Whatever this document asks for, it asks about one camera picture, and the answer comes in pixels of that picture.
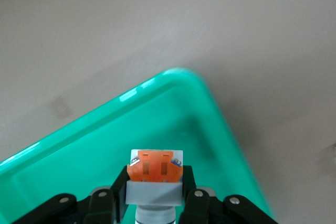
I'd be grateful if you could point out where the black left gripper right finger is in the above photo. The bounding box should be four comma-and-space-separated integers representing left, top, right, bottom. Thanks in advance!
178, 165, 279, 224

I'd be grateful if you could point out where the grey button with orange block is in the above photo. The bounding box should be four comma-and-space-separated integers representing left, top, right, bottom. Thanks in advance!
125, 149, 184, 224

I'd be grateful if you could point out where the green plastic tray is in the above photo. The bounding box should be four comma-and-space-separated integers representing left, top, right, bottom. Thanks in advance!
0, 68, 279, 224

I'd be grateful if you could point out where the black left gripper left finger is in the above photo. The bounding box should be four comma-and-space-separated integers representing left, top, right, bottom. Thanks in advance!
12, 165, 130, 224

